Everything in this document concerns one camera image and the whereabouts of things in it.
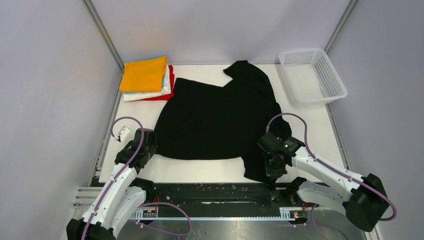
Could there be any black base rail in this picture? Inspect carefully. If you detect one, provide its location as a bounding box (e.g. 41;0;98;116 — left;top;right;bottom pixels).
146;182;312;214

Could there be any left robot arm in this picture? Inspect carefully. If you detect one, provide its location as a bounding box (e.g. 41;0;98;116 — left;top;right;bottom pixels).
66;128;158;240

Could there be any right aluminium frame post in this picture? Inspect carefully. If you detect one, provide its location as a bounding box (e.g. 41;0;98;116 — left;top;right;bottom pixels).
323;0;359;54

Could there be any right controller box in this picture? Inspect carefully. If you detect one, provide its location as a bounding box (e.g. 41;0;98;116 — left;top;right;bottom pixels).
289;210;304;221

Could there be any folded light blue t shirt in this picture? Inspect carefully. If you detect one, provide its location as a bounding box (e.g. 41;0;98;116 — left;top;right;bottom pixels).
161;66;169;87

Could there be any folded red t shirt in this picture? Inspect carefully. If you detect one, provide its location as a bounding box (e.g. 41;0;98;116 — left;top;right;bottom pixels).
142;65;175;101

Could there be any aluminium frame post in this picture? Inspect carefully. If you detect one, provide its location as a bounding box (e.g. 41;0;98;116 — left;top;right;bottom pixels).
323;0;359;54
82;0;124;71

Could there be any left aluminium frame post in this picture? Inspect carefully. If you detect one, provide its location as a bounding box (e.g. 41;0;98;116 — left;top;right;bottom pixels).
82;0;124;71

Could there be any black t shirt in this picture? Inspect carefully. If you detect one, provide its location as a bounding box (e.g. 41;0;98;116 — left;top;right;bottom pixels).
154;60;292;185

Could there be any white plastic basket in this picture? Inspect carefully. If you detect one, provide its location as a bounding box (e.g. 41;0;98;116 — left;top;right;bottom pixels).
278;48;348;106

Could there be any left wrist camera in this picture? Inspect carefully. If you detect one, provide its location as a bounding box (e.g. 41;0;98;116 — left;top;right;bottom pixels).
114;126;132;142

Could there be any folded white t shirt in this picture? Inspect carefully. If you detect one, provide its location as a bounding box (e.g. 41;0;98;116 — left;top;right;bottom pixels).
123;86;163;102

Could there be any slotted cable duct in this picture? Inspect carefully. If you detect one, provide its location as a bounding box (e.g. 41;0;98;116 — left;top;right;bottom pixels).
129;207;295;221

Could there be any folded orange t shirt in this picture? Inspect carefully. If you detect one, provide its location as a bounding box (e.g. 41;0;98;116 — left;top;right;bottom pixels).
119;56;168;93

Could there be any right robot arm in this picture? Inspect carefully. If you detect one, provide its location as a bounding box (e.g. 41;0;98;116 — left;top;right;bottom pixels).
257;132;390;232

